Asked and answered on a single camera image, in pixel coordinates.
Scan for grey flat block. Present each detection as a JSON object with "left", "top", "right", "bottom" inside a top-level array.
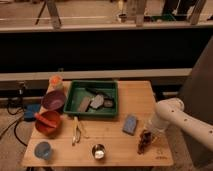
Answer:
[{"left": 90, "top": 95, "right": 104, "bottom": 109}]

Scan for blue box on floor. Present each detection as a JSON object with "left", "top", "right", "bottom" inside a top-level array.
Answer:
[{"left": 24, "top": 104, "right": 41, "bottom": 122}]

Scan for purple bowl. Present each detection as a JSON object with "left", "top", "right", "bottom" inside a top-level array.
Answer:
[{"left": 41, "top": 90, "right": 66, "bottom": 110}]

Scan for orange carrot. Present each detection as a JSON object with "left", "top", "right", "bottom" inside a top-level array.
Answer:
[{"left": 35, "top": 113, "right": 57, "bottom": 128}]

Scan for orange bowl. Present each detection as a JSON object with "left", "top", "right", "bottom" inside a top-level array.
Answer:
[{"left": 34, "top": 111, "right": 61, "bottom": 135}]

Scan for blue cup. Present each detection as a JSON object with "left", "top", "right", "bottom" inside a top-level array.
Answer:
[{"left": 34, "top": 141, "right": 52, "bottom": 160}]

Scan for dark red grape bunch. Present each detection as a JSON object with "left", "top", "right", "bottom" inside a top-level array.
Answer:
[{"left": 138, "top": 130, "right": 152, "bottom": 154}]

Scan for black cables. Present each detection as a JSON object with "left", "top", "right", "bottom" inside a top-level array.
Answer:
[{"left": 0, "top": 81, "right": 31, "bottom": 148}]

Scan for blue sponge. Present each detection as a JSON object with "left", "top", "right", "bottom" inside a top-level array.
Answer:
[{"left": 122, "top": 115, "right": 138, "bottom": 135}]

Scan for small metal cup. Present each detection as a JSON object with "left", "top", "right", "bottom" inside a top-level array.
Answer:
[{"left": 92, "top": 144, "right": 106, "bottom": 160}]

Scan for brown flat block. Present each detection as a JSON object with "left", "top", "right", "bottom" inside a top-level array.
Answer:
[{"left": 78, "top": 96, "right": 91, "bottom": 112}]

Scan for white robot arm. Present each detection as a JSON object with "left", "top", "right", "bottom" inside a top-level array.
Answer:
[{"left": 144, "top": 98, "right": 213, "bottom": 151}]

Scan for green plastic tray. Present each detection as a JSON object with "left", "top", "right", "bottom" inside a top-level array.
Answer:
[{"left": 63, "top": 80, "right": 118, "bottom": 118}]

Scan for black utensil in tray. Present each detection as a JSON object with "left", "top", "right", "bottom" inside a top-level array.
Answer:
[{"left": 85, "top": 87, "right": 114, "bottom": 108}]

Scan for wooden tongs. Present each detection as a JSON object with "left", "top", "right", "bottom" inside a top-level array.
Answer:
[{"left": 72, "top": 116, "right": 89, "bottom": 145}]

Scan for orange-lidded small cup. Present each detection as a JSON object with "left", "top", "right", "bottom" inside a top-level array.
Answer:
[{"left": 49, "top": 75, "right": 63, "bottom": 90}]

